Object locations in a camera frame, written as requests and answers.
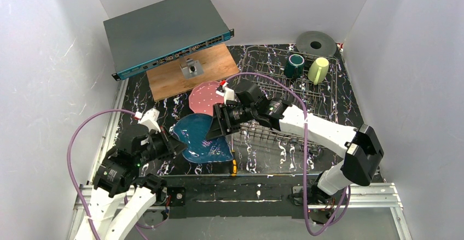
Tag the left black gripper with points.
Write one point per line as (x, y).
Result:
(171, 142)

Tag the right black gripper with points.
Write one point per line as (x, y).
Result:
(220, 119)

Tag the blue shell shaped plate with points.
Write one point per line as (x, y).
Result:
(192, 130)

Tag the pink dotted scalloped plate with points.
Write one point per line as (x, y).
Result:
(204, 97)

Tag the dark green mug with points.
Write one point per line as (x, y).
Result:
(294, 66)

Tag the light green mug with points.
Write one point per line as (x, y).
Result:
(318, 70)

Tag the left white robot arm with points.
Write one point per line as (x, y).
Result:
(120, 195)

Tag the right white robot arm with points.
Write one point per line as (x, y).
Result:
(359, 148)

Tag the yellow black screwdriver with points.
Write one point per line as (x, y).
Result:
(233, 165)

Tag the wooden cutting board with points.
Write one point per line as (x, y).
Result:
(170, 79)

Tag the grey tape roll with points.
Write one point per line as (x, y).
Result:
(316, 43)

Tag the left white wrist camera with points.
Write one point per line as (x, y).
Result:
(149, 119)

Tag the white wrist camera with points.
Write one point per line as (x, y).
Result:
(224, 91)
(149, 119)

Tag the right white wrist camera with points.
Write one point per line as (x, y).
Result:
(224, 91)

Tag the aluminium frame rail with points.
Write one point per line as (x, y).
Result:
(319, 212)

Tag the small grey metal bracket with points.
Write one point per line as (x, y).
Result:
(191, 68)

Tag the grey wire dish rack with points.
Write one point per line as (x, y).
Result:
(265, 65)

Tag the grey blue network switch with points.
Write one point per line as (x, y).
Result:
(162, 32)

